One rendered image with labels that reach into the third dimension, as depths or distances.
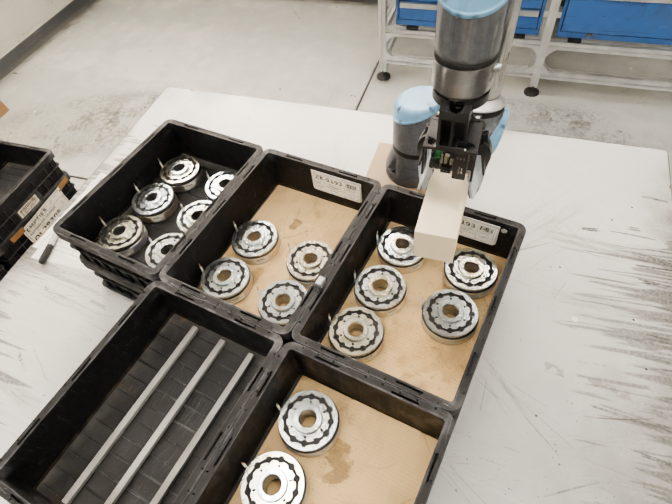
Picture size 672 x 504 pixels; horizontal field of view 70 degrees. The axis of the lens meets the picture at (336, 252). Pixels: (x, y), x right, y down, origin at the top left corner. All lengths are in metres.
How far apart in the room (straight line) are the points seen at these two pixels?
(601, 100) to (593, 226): 1.71
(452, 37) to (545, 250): 0.76
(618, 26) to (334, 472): 2.40
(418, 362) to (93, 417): 0.60
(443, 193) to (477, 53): 0.25
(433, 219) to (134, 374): 0.63
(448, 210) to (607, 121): 2.16
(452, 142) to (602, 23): 2.15
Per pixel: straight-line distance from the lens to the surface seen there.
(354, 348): 0.88
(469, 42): 0.58
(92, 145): 3.06
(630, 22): 2.77
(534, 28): 2.76
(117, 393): 1.01
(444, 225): 0.72
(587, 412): 1.08
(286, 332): 0.83
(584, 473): 1.04
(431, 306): 0.92
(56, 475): 1.01
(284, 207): 1.14
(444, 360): 0.91
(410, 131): 1.19
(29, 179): 1.98
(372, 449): 0.85
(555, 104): 2.89
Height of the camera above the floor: 1.65
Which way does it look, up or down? 53 degrees down
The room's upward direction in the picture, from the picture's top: 9 degrees counter-clockwise
